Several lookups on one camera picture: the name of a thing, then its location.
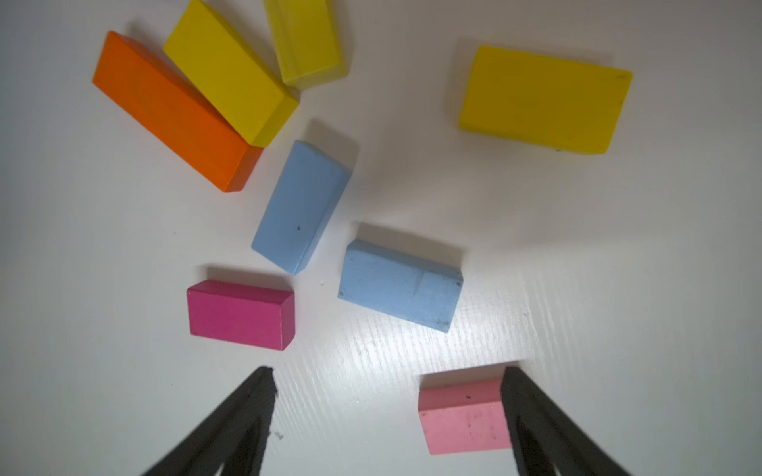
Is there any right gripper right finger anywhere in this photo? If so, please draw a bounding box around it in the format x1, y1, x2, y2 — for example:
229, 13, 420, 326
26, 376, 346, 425
500, 366, 627, 476

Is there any light blue block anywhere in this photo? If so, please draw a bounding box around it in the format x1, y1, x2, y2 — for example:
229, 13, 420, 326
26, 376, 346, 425
337, 239, 464, 333
252, 141, 352, 276

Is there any yellow block right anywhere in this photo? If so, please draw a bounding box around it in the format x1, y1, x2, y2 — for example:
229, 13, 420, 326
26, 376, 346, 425
458, 46, 633, 155

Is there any magenta block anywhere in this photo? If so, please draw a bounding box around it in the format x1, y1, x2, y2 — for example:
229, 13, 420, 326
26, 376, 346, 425
187, 280, 296, 351

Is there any pink block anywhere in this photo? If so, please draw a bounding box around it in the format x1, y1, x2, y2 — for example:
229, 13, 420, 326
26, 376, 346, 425
418, 379, 512, 455

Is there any orange long block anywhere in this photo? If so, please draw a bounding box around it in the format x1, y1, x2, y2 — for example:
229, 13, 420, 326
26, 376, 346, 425
92, 31, 263, 192

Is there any yellow block beside orange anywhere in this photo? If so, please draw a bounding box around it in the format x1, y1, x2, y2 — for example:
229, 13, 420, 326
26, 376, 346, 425
164, 1, 299, 148

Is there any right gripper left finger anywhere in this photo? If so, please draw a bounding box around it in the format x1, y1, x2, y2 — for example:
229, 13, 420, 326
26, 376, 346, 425
147, 366, 277, 475

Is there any long yellow-green block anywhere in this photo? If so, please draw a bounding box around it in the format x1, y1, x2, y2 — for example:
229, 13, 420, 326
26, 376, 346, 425
264, 0, 348, 91

